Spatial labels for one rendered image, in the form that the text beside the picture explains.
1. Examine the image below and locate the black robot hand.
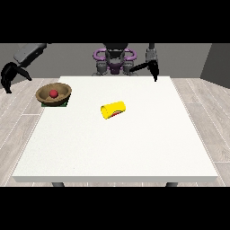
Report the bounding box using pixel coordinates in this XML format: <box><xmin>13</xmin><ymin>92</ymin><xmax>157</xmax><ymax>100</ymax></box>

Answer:
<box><xmin>128</xmin><ymin>59</ymin><xmax>160</xmax><ymax>83</ymax></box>
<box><xmin>0</xmin><ymin>61</ymin><xmax>33</xmax><ymax>94</ymax></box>

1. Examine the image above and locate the brown wooden bowl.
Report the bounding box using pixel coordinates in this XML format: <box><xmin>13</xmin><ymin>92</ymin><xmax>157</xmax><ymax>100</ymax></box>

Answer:
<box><xmin>35</xmin><ymin>82</ymin><xmax>73</xmax><ymax>107</ymax></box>

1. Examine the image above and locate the yellow cup with melon print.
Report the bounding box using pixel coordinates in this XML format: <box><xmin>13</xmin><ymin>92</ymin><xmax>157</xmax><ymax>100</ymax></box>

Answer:
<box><xmin>100</xmin><ymin>101</ymin><xmax>127</xmax><ymax>120</ymax></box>

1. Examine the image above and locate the green square pad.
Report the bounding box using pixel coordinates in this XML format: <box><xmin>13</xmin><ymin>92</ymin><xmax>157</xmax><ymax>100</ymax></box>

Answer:
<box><xmin>40</xmin><ymin>96</ymin><xmax>70</xmax><ymax>108</ymax></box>

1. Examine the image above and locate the grey trunk with purple rings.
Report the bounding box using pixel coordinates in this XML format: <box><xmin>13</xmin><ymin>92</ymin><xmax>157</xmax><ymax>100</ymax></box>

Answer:
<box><xmin>92</xmin><ymin>43</ymin><xmax>139</xmax><ymax>77</ymax></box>

